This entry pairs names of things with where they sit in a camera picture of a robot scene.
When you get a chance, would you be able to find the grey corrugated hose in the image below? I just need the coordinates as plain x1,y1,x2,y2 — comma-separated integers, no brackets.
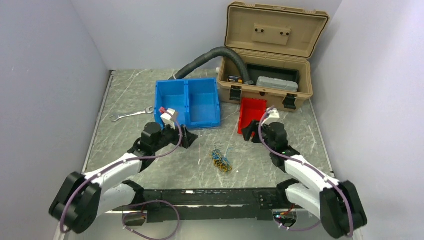
169,46,255,86

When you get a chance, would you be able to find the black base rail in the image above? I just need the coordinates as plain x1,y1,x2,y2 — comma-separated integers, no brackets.
117,187,292,223

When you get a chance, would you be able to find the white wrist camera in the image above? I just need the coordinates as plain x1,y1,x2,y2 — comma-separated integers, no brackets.
263,107,280,125
159,107,179,130

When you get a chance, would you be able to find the yellow black wire bundle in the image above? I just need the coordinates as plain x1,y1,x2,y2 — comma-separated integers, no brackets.
210,146,234,174

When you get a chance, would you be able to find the silver combination wrench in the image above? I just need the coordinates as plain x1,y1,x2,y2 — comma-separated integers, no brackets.
109,106,154,122

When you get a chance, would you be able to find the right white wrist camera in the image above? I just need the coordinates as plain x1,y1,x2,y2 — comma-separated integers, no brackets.
263,107,280,125

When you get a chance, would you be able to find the blue two-compartment bin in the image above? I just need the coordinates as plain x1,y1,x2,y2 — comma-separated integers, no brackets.
153,77,221,129

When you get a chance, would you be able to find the red plastic bin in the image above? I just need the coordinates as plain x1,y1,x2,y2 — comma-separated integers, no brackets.
237,97,267,135

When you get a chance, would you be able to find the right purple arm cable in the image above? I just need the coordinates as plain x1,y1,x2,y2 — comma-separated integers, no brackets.
257,105,355,239

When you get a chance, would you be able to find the small colourful box in toolbox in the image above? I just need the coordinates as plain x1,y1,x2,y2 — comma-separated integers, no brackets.
227,75,243,84

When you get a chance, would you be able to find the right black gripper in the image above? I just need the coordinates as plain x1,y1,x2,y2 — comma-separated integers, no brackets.
241,119,275,152

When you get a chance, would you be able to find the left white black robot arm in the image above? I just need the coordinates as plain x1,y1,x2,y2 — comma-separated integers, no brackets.
48,122,198,234

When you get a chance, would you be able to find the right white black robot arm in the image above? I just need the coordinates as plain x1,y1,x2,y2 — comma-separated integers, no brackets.
240,120,368,239

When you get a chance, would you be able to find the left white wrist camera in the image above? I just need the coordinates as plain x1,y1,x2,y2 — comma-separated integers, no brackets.
159,107,179,130

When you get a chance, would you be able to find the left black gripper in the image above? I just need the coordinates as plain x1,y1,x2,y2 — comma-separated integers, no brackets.
152,121,198,153

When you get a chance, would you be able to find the grey plastic case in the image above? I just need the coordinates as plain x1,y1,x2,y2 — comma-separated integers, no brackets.
256,76,299,92

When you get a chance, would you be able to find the tan open toolbox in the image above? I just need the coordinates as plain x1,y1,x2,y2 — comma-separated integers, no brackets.
217,1,330,112

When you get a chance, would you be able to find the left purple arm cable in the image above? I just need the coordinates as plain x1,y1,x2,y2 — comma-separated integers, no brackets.
58,111,184,240

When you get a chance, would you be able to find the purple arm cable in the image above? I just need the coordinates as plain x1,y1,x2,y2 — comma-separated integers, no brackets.
257,105,355,239
58,111,184,240

